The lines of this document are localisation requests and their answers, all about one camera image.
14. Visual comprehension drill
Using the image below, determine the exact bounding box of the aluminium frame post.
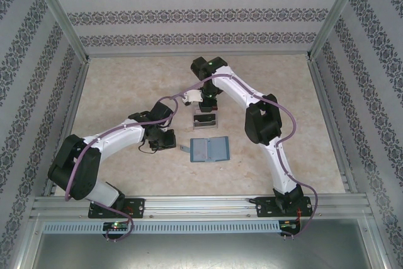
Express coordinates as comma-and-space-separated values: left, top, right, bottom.
33, 0, 92, 64
307, 0, 370, 62

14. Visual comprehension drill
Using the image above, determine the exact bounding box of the long aluminium mounting rail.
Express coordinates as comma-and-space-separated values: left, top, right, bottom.
31, 195, 374, 219

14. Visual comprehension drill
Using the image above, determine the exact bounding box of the teal leather card holder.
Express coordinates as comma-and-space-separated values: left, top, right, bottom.
179, 136, 232, 164

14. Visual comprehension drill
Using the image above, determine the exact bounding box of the aluminium side rail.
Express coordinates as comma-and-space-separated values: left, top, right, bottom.
307, 57, 358, 194
42, 59, 92, 197

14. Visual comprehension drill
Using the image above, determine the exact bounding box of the small controller board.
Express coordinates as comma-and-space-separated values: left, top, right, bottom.
280, 219, 302, 229
103, 221, 129, 232

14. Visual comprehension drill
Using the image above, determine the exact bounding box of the grey steel sheet panel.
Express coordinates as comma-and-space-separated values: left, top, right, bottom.
30, 232, 378, 269

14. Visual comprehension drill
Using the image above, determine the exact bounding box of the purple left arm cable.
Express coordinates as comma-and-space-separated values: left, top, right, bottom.
64, 95, 180, 241

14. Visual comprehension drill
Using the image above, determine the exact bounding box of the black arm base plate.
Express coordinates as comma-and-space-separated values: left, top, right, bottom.
88, 197, 147, 220
255, 195, 312, 219

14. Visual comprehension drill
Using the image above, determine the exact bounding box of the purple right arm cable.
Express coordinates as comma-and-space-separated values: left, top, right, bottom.
179, 73, 319, 240

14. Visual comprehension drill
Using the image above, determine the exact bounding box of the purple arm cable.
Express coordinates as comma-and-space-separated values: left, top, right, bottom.
64, 95, 180, 241
179, 73, 319, 240

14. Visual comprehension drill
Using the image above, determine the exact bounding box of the slotted grey cable duct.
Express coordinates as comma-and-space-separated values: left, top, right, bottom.
42, 220, 281, 236

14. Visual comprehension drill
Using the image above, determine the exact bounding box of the clear plastic box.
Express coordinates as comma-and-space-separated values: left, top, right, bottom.
191, 101, 219, 131

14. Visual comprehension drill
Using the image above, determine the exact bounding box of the thin black wire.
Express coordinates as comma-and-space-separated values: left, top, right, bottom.
137, 138, 158, 154

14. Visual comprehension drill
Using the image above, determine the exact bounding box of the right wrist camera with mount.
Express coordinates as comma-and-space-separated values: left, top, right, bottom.
183, 89, 203, 105

